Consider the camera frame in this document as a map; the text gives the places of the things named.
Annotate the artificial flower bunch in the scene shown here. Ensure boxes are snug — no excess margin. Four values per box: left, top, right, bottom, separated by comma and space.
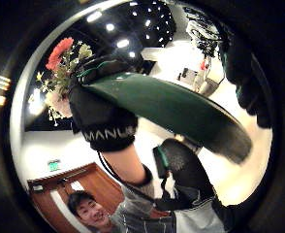
35, 36, 94, 127

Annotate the dark green vase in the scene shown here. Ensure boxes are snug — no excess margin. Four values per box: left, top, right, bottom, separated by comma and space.
82, 71, 254, 165

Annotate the group of ceiling lights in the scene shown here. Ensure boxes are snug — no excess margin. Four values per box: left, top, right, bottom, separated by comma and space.
85, 1, 174, 59

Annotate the white counter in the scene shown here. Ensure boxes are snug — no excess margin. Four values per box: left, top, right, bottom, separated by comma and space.
176, 66, 222, 97

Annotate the brown wooden door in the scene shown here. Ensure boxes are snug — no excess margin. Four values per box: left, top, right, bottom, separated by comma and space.
27, 161, 170, 233

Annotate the the person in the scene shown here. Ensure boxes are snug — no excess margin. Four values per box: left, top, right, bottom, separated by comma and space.
66, 173, 229, 233

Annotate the green exit sign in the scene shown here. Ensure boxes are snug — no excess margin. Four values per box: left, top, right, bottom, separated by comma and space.
47, 159, 62, 173

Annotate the thin black cable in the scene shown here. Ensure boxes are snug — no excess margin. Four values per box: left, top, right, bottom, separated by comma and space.
97, 150, 146, 188

